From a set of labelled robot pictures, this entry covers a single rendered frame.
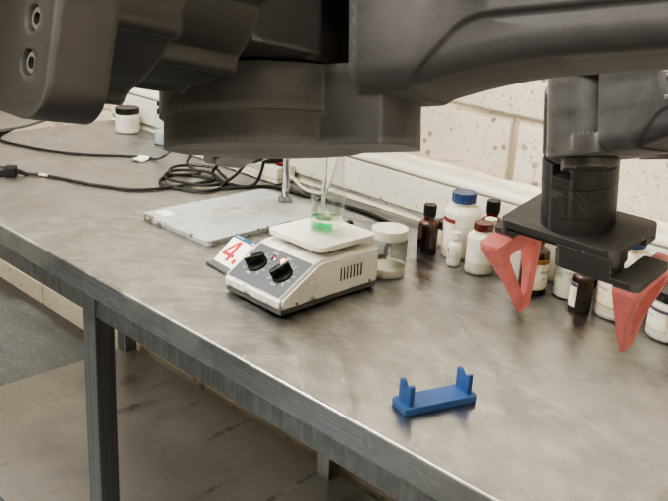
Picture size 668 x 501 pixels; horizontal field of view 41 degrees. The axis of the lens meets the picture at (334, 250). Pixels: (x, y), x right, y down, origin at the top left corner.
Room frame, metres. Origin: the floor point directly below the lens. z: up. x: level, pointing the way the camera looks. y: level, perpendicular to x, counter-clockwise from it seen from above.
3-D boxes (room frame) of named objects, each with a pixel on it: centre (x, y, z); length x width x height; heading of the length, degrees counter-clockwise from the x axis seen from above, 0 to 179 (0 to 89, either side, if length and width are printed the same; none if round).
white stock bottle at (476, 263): (1.37, -0.24, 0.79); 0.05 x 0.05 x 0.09
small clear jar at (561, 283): (1.29, -0.37, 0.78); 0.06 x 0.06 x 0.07
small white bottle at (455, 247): (1.40, -0.20, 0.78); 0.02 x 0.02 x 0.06
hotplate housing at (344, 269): (1.26, 0.04, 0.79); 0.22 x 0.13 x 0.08; 136
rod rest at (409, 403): (0.92, -0.13, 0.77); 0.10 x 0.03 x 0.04; 117
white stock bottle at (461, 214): (1.45, -0.22, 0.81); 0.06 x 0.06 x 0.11
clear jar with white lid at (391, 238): (1.34, -0.09, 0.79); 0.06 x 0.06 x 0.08
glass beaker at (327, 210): (1.28, 0.01, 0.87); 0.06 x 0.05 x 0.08; 85
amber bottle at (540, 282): (1.30, -0.31, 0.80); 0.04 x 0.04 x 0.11
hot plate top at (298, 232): (1.28, 0.02, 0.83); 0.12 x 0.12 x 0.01; 46
